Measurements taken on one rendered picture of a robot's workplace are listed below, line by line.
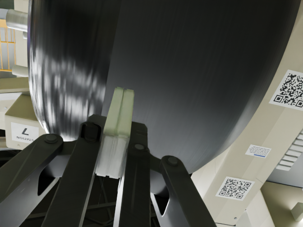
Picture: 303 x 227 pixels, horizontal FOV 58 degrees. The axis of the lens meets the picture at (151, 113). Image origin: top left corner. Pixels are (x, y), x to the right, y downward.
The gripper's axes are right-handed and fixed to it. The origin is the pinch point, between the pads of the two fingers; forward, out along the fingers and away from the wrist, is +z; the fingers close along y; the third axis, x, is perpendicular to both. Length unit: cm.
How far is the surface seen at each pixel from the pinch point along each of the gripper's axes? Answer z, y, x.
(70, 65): 11.6, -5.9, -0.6
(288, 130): 34, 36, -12
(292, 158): 36, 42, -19
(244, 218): 76, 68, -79
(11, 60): 908, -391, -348
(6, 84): 81, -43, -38
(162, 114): 11.9, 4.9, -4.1
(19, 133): 65, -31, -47
